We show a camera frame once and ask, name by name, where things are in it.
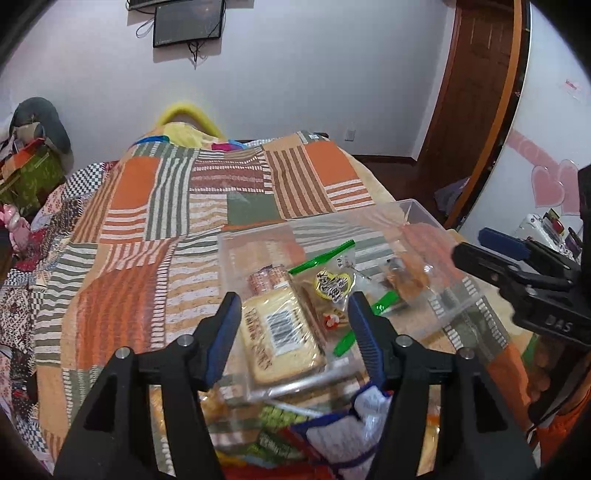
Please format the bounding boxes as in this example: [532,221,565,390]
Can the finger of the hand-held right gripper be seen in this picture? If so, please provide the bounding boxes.
[451,242,552,298]
[478,227,579,274]

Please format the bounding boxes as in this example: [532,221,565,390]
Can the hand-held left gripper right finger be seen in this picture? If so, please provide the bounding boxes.
[347,291,541,480]

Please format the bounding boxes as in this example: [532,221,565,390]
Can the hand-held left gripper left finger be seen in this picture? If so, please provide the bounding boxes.
[53,292,243,480]

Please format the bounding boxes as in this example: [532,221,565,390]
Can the packaged sliced bread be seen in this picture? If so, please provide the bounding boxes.
[239,281,329,389]

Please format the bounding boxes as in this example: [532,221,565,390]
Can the clear plastic storage box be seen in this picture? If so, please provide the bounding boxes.
[216,198,486,403]

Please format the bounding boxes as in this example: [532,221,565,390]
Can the person's right hand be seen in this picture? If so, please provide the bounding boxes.
[525,342,557,409]

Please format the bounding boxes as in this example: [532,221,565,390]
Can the green striped snack packet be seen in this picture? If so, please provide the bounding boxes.
[288,239,356,278]
[369,291,399,319]
[331,329,359,359]

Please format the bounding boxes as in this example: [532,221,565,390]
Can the yellow heart snack packet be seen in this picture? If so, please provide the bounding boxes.
[314,270,357,306]

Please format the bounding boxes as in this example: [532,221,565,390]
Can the brown snack packet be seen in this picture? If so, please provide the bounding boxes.
[384,261,428,308]

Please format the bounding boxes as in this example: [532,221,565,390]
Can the pink striped snack packet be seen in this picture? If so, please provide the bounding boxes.
[248,264,291,298]

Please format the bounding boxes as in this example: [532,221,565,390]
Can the purple cloth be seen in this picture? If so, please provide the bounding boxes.
[435,178,471,217]

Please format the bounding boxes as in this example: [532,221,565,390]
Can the blue white snack bag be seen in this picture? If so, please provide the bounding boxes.
[293,382,397,480]

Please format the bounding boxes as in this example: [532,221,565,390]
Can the patchwork blanket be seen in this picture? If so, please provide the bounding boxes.
[0,130,539,480]

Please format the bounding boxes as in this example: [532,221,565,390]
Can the red green snack packet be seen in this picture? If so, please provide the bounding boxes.
[217,401,333,480]

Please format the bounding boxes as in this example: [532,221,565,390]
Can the wooden door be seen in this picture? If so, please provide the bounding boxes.
[416,0,532,232]

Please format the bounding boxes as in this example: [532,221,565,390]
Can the yellow pillow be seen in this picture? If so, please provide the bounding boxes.
[154,100,228,145]

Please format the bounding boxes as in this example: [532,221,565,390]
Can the pile of colourful clothes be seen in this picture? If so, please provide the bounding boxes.
[0,124,70,273]

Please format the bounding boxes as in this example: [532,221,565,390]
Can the grey cushion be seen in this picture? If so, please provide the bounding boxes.
[10,97,74,160]

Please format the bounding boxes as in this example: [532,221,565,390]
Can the pink heart wall sticker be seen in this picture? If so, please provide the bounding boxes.
[508,128,581,209]

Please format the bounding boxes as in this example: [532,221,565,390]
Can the black cable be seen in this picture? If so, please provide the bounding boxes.
[185,39,206,71]

